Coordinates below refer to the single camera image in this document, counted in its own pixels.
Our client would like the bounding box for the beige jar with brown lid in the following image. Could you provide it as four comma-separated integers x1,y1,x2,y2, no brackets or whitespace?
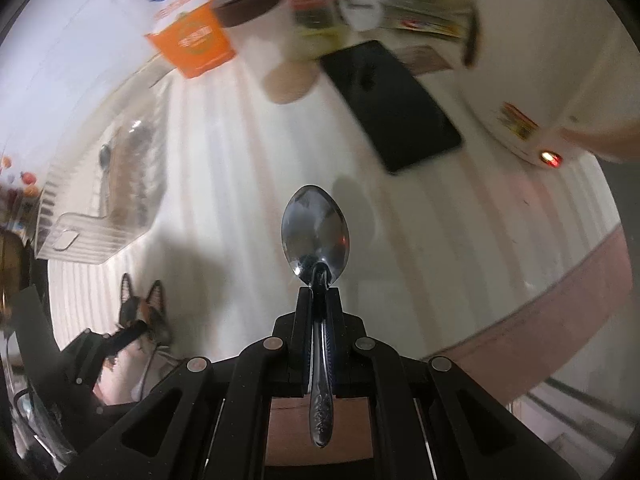
212,0,321,105

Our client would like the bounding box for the red-labelled glass jar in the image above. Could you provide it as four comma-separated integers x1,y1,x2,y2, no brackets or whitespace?
275,0,351,61

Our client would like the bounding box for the clear plastic basket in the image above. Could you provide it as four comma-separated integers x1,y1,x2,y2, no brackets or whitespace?
34,62,172,265

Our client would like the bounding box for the group of fruit wall stickers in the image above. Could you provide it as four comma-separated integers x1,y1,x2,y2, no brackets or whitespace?
0,155,41,221

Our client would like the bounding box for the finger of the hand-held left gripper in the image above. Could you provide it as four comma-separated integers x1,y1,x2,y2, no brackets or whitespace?
59,321,149,387

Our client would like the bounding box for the pink and cream electric kettle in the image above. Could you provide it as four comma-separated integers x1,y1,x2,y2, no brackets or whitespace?
462,0,633,168

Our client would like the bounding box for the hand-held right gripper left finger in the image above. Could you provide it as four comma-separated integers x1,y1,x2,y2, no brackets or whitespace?
60,287,314,480

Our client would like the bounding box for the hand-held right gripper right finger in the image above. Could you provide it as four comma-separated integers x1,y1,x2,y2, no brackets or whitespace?
325,287,581,480

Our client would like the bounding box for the clear plastic bag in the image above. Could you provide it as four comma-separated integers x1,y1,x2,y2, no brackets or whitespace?
340,0,482,68

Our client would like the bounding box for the steel spoon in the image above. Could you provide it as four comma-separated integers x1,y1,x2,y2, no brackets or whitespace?
281,185,349,448

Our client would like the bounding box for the orange white milk carton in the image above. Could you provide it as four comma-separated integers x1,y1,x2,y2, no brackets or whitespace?
112,0,237,80

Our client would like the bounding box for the small brown packet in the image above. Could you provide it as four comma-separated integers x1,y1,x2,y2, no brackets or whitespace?
399,45,452,77

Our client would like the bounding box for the cream mug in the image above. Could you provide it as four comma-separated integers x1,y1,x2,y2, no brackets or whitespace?
340,0,383,31

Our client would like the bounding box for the black smartphone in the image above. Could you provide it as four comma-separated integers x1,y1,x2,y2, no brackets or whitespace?
319,40,462,175

